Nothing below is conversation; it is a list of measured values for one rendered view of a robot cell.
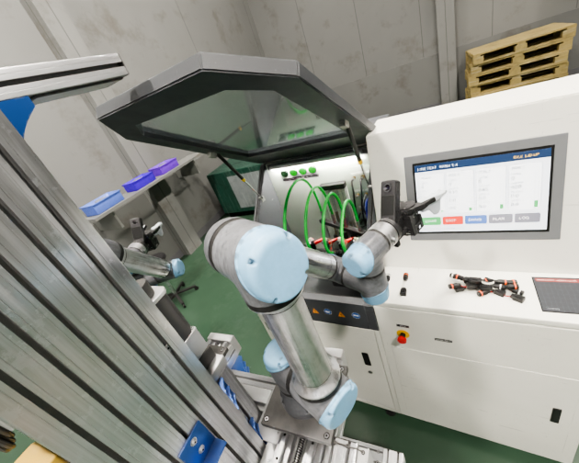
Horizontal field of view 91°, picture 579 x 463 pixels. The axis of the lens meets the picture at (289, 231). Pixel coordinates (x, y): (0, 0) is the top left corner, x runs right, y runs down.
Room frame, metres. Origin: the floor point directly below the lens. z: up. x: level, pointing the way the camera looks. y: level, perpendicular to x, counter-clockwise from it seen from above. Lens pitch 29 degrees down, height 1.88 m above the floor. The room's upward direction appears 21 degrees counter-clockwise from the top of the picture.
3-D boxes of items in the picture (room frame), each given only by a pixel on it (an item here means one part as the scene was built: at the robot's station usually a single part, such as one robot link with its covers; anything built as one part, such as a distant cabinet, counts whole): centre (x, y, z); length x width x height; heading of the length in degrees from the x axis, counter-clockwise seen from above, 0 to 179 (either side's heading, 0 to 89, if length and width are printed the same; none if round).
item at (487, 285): (0.69, -0.58, 1.01); 0.23 x 0.11 x 0.06; 53
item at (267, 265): (0.42, 0.07, 1.41); 0.15 x 0.12 x 0.55; 32
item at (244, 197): (5.13, -0.41, 0.42); 2.12 x 1.94 x 0.84; 148
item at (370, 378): (1.05, 0.07, 0.44); 0.65 x 0.02 x 0.68; 53
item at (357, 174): (1.32, -0.44, 1.20); 0.13 x 0.03 x 0.31; 53
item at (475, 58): (5.12, -4.83, 0.51); 1.39 x 0.96 x 1.02; 58
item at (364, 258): (0.56, -0.16, 1.43); 0.11 x 0.08 x 0.09; 122
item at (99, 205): (3.20, 1.78, 1.31); 0.36 x 0.25 x 0.12; 148
